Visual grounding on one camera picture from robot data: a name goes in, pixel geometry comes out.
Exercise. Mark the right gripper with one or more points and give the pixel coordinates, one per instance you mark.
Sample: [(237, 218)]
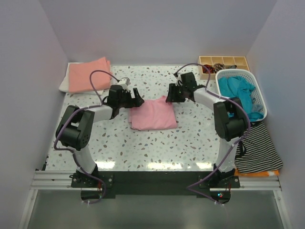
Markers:
[(172, 97)]

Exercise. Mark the patterned rolled cloth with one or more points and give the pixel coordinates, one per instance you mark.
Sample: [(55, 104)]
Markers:
[(218, 66)]

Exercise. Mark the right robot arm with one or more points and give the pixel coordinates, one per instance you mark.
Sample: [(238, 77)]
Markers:
[(231, 122)]

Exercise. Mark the pink t shirt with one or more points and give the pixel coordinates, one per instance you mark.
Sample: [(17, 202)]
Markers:
[(153, 115)]

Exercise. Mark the wooden compartment box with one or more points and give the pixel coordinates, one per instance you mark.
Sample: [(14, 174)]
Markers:
[(240, 61)]

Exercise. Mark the folded white t shirt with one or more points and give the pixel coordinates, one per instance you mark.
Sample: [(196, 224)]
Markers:
[(64, 86)]

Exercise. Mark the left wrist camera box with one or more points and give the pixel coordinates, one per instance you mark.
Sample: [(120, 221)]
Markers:
[(124, 83)]

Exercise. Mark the black white striped shirt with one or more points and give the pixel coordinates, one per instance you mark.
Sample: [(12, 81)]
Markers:
[(257, 153)]

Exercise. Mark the orange white cloth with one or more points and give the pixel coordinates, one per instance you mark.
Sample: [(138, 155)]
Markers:
[(269, 173)]

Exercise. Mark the teal t shirt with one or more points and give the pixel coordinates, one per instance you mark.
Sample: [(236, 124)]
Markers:
[(237, 86)]

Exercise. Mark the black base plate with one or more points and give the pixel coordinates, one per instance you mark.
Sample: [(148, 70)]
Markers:
[(110, 184)]

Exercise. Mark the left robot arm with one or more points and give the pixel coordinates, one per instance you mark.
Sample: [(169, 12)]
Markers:
[(75, 127)]

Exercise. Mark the folded salmon t shirt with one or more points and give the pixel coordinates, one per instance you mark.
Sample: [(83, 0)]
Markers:
[(79, 76)]

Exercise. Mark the red black rolled cloth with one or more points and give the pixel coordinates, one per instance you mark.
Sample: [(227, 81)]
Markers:
[(208, 69)]

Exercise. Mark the aluminium frame rail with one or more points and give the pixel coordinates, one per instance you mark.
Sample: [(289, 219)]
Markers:
[(59, 180)]

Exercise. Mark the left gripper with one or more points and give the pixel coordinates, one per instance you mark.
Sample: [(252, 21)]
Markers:
[(136, 102)]

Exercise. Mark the white laundry basket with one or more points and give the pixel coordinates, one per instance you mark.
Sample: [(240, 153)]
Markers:
[(250, 78)]

